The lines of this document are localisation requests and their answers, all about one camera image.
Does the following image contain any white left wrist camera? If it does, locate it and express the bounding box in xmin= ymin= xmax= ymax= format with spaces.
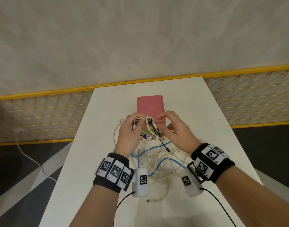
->
xmin=131 ymin=168 xmax=149 ymax=198

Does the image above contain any person's right forearm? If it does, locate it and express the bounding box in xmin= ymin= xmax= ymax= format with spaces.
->
xmin=215 ymin=165 xmax=289 ymax=227

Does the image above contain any pink drawer box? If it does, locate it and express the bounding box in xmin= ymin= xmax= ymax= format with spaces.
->
xmin=137 ymin=95 xmax=166 ymax=125

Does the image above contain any person's left hand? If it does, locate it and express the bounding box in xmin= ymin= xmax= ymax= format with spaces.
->
xmin=114 ymin=113 xmax=147 ymax=159

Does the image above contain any blue cable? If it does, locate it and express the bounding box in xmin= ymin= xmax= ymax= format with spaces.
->
xmin=131 ymin=142 xmax=190 ymax=180

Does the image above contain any person's left forearm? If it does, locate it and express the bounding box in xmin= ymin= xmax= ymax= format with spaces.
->
xmin=69 ymin=184 xmax=121 ymax=227

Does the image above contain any person's right hand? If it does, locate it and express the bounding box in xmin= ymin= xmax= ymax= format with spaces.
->
xmin=156 ymin=111 xmax=203 ymax=156

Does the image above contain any bundle of white cables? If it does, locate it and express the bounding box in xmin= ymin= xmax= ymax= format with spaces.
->
xmin=131 ymin=137 xmax=206 ymax=187
xmin=113 ymin=117 xmax=135 ymax=159
xmin=133 ymin=115 xmax=159 ymax=140
xmin=146 ymin=148 xmax=183 ymax=203

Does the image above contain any black right wristband with markers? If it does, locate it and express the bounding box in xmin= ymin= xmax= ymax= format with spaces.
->
xmin=187 ymin=143 xmax=236 ymax=183

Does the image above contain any black right camera cable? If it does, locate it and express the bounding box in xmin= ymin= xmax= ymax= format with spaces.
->
xmin=199 ymin=188 xmax=237 ymax=227

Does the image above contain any black wristband with markers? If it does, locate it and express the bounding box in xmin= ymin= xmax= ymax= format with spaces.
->
xmin=187 ymin=143 xmax=236 ymax=183
xmin=93 ymin=152 xmax=135 ymax=193

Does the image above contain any black left wristband with markers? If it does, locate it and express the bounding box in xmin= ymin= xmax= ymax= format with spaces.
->
xmin=93 ymin=152 xmax=135 ymax=193

